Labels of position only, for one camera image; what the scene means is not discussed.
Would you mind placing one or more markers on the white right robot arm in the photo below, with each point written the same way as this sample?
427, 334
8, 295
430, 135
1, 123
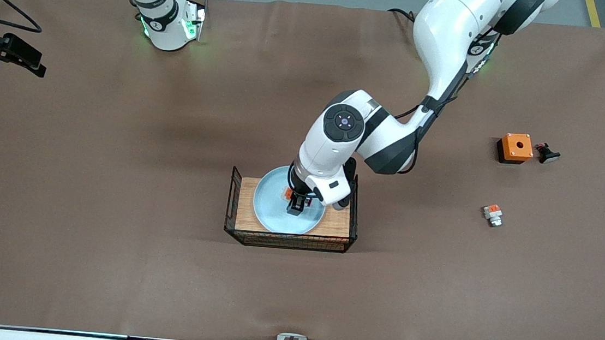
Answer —
164, 26

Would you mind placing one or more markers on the red cap push button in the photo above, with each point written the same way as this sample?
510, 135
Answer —
287, 192

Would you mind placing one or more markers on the brown table mat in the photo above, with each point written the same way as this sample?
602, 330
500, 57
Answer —
116, 175

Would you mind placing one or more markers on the orange button enclosure box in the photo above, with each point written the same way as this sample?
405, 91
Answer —
516, 146

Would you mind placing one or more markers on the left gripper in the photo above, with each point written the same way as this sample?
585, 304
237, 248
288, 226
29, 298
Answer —
297, 199

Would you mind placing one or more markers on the light blue round plate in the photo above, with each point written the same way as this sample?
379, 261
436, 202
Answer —
271, 211

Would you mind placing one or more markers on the grey connector box green light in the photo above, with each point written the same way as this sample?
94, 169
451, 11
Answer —
195, 23

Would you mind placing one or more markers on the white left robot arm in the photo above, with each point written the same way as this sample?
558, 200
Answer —
446, 29

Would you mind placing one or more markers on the silver cap push button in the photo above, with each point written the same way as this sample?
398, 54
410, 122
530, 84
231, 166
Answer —
493, 214

